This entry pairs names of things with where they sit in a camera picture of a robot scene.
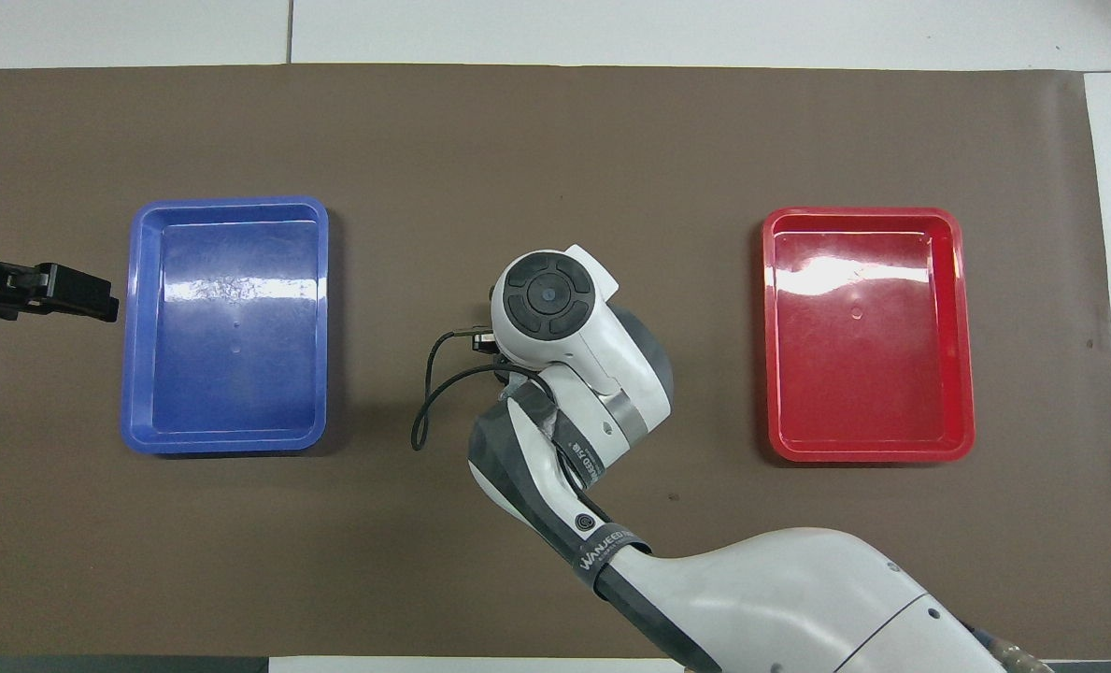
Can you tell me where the blue plastic tray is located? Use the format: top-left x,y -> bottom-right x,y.
121,195 -> 331,456

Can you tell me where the brown table mat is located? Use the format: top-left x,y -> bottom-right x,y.
0,63 -> 1111,661

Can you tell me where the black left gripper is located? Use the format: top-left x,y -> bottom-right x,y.
0,227 -> 120,323

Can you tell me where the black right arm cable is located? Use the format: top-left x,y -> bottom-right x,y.
410,324 -> 520,452

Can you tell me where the red plastic tray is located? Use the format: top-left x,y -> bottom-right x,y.
762,206 -> 976,465

